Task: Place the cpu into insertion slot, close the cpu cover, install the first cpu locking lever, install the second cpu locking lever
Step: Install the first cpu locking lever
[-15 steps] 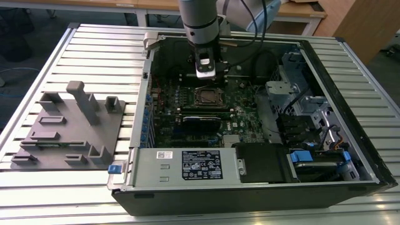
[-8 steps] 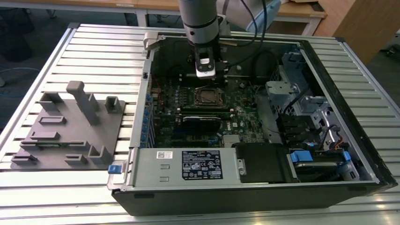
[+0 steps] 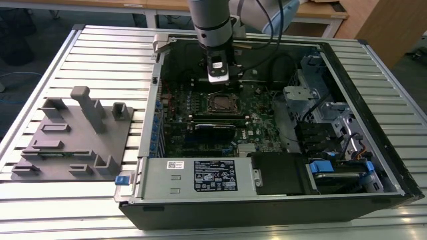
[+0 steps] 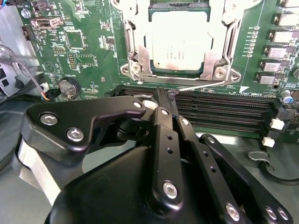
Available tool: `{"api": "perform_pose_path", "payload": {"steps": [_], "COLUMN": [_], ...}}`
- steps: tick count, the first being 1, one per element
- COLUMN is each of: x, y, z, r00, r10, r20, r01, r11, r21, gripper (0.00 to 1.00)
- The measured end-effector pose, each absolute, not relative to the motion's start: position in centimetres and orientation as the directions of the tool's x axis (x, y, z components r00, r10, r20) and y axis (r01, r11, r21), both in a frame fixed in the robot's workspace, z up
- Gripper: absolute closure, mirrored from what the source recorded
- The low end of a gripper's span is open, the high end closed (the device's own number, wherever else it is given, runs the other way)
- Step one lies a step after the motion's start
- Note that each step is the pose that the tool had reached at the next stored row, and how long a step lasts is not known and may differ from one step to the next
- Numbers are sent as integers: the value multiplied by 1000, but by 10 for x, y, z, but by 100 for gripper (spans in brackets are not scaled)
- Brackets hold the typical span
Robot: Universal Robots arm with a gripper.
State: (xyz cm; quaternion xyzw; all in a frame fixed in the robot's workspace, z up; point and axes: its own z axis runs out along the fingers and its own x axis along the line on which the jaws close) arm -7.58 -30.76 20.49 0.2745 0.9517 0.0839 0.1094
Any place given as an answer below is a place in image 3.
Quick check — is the thin black case cable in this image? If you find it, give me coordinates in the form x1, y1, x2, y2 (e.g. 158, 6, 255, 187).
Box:
302, 91, 333, 123

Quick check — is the blue floor cable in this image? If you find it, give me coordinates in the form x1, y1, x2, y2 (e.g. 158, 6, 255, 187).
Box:
0, 71, 44, 81

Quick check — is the wooden desk white frame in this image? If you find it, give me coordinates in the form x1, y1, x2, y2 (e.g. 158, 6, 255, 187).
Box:
146, 0, 351, 39
0, 0, 158, 29

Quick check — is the black RAM slot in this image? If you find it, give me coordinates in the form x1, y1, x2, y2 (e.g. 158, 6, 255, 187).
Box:
192, 114, 247, 120
195, 77, 215, 93

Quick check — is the black chair base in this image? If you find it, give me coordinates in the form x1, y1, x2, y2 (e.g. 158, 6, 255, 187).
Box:
411, 47, 427, 62

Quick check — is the wooden cabinet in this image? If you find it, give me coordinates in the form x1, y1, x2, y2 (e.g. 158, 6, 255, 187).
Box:
333, 0, 427, 70

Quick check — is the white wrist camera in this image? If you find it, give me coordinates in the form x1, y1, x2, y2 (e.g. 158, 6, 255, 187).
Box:
207, 56, 232, 85

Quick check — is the black office chair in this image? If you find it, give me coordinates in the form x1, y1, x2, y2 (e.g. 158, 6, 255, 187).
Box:
0, 12, 38, 67

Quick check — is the silver metal drive cage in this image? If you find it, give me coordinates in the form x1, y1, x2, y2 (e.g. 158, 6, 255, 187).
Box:
282, 56, 361, 141

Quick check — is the grey case latch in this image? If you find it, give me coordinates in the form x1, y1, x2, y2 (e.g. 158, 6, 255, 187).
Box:
151, 34, 170, 55

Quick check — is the blue case latch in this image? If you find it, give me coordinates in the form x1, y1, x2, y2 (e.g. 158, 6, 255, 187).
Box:
114, 175, 131, 187

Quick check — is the thick black looped cable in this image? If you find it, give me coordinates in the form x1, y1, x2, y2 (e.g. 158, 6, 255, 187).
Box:
268, 53, 299, 87

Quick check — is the black wire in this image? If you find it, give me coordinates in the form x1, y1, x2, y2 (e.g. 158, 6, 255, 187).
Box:
343, 133, 365, 157

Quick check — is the black PC case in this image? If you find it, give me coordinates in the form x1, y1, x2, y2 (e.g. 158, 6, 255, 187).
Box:
112, 33, 427, 231

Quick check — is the silver chipset heatsink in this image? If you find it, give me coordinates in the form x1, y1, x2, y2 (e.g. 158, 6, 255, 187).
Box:
238, 143, 259, 153

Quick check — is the silver power supply unit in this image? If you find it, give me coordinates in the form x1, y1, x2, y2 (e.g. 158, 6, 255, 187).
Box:
132, 157, 260, 201

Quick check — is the black graphics card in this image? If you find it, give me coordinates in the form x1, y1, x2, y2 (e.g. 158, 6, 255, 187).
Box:
194, 122, 239, 145

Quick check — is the hard disk in blue carrier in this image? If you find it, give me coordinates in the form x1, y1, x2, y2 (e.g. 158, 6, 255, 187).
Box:
307, 159, 375, 196

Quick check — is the black fan shroud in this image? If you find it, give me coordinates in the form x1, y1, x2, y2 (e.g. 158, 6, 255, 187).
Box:
248, 152, 318, 198

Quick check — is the grey parts rack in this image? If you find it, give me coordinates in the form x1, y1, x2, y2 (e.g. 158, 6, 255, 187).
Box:
11, 86, 136, 181

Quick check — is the black plastic disk bay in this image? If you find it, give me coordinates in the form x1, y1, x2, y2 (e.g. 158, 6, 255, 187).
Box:
296, 122, 345, 155

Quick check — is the green motherboard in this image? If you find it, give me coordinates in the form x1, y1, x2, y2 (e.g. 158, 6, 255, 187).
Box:
156, 83, 302, 159

